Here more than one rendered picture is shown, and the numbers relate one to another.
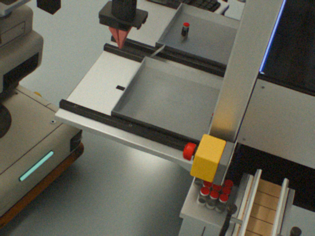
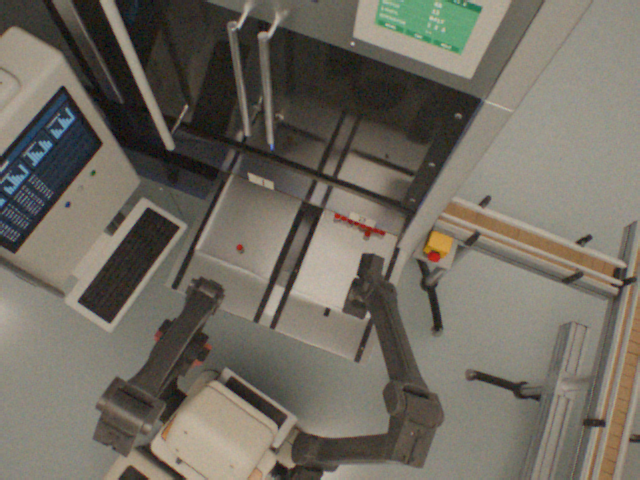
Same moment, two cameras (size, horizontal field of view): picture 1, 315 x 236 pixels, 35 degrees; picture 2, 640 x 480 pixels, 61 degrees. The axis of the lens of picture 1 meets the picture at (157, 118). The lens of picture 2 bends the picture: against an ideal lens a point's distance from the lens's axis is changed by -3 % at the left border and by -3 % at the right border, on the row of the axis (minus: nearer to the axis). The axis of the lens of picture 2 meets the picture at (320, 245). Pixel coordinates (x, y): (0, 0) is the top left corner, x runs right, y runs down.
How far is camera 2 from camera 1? 1.47 m
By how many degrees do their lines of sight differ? 49
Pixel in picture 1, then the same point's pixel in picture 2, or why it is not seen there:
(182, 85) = (317, 258)
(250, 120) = not seen: hidden behind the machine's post
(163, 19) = (213, 270)
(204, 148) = (442, 246)
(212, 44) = (253, 224)
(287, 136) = not seen: hidden behind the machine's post
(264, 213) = (458, 213)
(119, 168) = (223, 334)
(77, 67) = (66, 388)
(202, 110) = (348, 244)
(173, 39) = (248, 262)
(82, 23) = not seen: outside the picture
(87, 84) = (326, 341)
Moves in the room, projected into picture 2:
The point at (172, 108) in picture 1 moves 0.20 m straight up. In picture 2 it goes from (348, 268) to (355, 251)
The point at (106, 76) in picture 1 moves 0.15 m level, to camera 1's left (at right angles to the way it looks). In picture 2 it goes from (313, 325) to (306, 373)
